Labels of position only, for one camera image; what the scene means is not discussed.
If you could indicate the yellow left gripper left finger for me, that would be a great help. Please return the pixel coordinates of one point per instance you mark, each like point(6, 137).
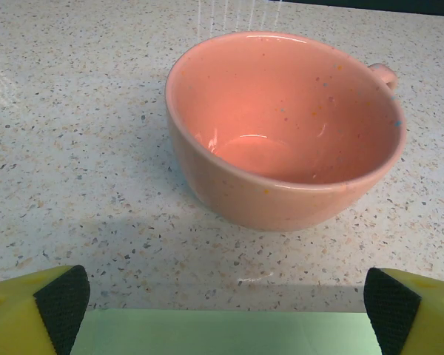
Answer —
point(15, 318)

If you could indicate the orange mug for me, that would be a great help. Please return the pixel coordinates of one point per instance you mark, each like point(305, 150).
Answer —
point(281, 122)

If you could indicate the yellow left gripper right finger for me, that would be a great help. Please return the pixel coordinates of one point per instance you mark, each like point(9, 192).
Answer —
point(429, 321)

